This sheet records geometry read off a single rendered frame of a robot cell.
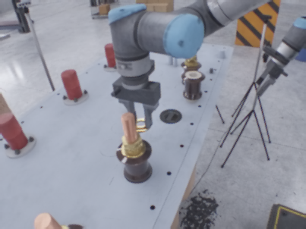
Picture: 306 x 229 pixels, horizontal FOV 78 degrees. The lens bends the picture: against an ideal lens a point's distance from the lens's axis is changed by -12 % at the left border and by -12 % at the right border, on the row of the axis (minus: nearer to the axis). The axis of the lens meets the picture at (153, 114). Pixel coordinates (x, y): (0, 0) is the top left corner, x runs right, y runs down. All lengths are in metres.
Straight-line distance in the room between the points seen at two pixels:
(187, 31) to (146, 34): 0.08
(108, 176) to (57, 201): 0.16
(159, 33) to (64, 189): 0.48
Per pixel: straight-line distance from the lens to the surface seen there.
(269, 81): 0.94
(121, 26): 0.49
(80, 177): 0.66
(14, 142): 0.82
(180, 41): 0.41
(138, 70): 0.53
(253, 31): 5.63
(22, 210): 0.68
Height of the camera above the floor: 1.86
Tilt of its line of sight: 38 degrees down
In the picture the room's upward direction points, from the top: 5 degrees counter-clockwise
